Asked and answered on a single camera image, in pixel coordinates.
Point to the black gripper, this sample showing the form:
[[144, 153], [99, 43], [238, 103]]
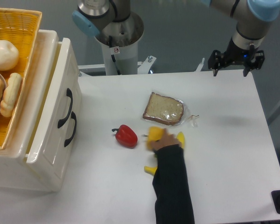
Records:
[[240, 51]]

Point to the yellow bell pepper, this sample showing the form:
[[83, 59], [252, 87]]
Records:
[[154, 134]]

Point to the red bell pepper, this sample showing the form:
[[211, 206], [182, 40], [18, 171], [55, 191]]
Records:
[[125, 136]]

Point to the yellow banana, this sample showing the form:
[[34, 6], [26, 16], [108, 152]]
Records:
[[152, 170]]

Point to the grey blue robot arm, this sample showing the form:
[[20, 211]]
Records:
[[254, 17]]

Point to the black sleeved forearm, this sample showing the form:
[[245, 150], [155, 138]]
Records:
[[173, 203]]

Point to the white drawer cabinet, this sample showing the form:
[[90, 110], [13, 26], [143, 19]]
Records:
[[14, 171]]

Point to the person hand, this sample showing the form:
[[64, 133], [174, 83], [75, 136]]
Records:
[[166, 140]]

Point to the bread slice in plastic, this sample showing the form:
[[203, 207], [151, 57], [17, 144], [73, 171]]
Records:
[[167, 110]]

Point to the yellow wicker basket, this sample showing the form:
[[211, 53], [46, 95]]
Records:
[[18, 31]]

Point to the beige braided bread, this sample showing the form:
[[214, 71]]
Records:
[[10, 95]]

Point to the white round bun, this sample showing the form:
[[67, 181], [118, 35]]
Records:
[[9, 55]]

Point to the white table bracket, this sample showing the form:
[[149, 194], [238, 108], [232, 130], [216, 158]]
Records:
[[200, 65]]

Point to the white bracket with bolt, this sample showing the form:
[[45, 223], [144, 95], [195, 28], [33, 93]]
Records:
[[145, 67]]

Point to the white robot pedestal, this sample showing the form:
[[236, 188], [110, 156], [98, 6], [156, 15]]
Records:
[[119, 44]]

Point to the black lower drawer handle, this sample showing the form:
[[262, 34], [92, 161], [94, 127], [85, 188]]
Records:
[[72, 127]]

